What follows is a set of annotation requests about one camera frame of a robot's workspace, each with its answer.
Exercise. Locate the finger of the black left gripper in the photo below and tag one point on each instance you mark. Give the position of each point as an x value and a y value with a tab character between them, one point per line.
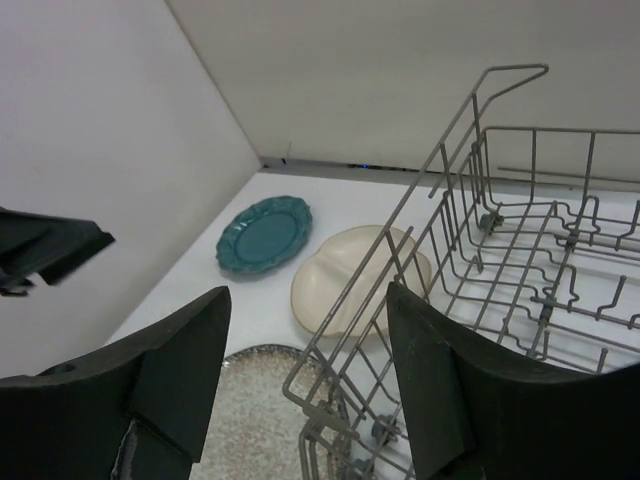
49	246

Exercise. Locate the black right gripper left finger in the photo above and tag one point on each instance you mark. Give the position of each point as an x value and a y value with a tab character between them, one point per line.
138	408

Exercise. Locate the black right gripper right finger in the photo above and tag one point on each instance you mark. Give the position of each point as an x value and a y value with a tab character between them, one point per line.
474	409

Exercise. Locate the speckled brown round plate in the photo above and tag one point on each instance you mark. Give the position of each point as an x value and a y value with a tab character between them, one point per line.
254	430

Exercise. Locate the teal scalloped plate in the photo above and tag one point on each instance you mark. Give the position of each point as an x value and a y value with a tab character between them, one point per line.
264	236

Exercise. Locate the grey wire dish rack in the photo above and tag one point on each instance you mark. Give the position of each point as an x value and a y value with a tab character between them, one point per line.
515	232

